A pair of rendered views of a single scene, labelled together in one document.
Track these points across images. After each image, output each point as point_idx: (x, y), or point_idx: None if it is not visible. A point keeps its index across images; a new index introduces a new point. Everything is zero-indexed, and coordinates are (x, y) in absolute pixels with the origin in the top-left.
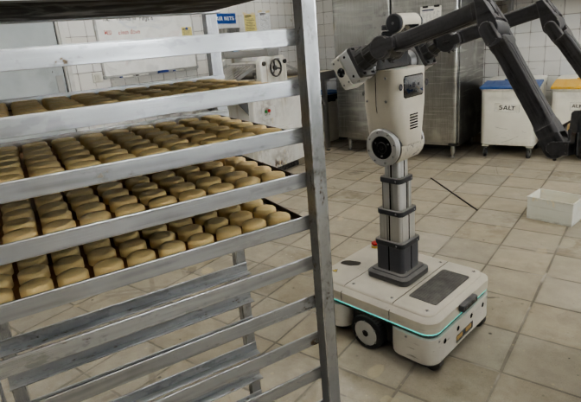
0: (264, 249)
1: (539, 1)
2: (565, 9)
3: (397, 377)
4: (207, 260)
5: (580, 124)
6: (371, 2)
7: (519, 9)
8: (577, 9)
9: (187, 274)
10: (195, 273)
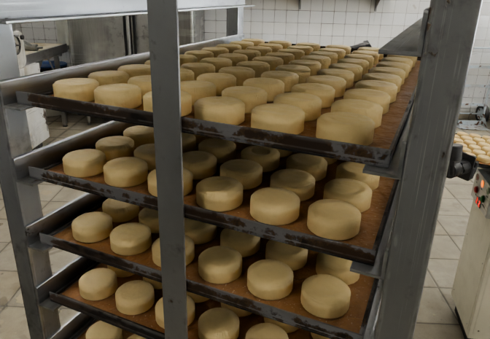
0: (76, 256)
1: (368, 44)
2: (263, 6)
3: None
4: (14, 285)
5: (450, 154)
6: None
7: (351, 47)
8: (272, 6)
9: (0, 310)
10: (11, 305)
